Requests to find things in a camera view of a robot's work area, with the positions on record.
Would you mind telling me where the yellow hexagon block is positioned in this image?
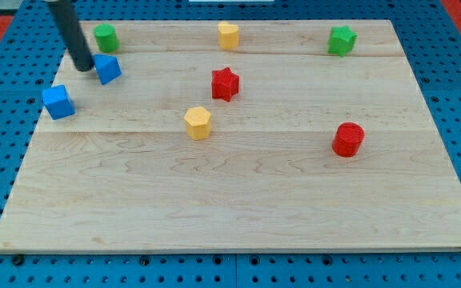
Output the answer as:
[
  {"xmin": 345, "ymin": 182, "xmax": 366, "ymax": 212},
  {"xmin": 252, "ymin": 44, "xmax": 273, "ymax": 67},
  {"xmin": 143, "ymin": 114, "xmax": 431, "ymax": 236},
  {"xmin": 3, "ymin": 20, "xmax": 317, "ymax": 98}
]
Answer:
[{"xmin": 184, "ymin": 106, "xmax": 212, "ymax": 140}]

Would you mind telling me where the light wooden board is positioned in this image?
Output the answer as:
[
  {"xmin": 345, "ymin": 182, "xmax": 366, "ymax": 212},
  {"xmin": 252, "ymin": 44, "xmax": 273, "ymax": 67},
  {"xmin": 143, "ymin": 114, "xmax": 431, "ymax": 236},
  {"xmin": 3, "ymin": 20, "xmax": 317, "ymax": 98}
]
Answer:
[{"xmin": 0, "ymin": 20, "xmax": 461, "ymax": 254}]

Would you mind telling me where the red star block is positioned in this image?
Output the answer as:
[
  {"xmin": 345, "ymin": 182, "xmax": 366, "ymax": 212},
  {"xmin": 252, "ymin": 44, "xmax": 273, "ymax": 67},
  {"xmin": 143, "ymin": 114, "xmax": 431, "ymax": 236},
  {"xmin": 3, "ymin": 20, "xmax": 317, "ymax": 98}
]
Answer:
[{"xmin": 211, "ymin": 67, "xmax": 239, "ymax": 102}]

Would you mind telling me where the yellow heart block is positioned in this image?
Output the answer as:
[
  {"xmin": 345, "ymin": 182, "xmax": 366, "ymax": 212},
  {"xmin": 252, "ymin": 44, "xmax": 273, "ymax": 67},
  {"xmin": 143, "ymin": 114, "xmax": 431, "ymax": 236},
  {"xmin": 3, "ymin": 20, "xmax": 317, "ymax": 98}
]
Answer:
[{"xmin": 218, "ymin": 21, "xmax": 239, "ymax": 50}]

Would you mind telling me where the red cylinder block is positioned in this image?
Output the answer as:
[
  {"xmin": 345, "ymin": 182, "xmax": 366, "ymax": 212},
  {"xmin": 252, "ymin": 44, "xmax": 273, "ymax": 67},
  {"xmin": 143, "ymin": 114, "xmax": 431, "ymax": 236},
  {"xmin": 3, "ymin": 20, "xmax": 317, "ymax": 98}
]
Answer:
[{"xmin": 332, "ymin": 122, "xmax": 365, "ymax": 158}]

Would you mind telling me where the blue triangle block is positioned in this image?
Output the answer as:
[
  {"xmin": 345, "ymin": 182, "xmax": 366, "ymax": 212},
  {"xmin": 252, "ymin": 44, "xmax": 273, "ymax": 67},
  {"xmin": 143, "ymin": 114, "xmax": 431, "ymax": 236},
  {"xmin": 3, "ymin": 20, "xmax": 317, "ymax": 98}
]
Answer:
[{"xmin": 93, "ymin": 54, "xmax": 122, "ymax": 85}]

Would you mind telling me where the green star block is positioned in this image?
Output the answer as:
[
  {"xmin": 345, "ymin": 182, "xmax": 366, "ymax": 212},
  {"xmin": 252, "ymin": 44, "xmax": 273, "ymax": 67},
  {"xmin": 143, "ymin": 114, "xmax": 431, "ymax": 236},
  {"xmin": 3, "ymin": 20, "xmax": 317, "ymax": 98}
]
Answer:
[{"xmin": 327, "ymin": 26, "xmax": 358, "ymax": 57}]

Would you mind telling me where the green cylinder block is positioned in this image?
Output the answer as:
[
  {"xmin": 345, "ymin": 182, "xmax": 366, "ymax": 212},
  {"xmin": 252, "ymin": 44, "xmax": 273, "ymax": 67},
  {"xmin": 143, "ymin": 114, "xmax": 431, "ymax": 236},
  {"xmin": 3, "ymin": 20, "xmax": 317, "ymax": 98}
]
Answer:
[{"xmin": 93, "ymin": 23, "xmax": 119, "ymax": 53}]

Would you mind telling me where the blue cube block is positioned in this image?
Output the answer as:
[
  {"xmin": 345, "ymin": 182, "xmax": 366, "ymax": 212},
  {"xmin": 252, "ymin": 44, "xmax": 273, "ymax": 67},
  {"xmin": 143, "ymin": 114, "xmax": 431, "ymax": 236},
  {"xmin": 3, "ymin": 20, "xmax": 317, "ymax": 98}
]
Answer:
[{"xmin": 42, "ymin": 85, "xmax": 75, "ymax": 120}]

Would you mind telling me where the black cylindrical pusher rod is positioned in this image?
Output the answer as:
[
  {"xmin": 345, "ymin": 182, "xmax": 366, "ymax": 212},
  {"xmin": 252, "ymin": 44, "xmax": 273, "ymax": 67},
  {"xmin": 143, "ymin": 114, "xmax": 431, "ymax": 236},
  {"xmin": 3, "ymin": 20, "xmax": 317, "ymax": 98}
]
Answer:
[{"xmin": 46, "ymin": 0, "xmax": 94, "ymax": 72}]

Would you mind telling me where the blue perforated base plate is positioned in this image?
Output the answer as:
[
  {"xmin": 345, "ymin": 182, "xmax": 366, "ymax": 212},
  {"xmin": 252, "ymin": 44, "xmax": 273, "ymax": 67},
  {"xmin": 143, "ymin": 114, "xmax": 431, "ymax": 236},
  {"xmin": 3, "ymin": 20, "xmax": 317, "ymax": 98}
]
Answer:
[{"xmin": 0, "ymin": 0, "xmax": 461, "ymax": 287}]

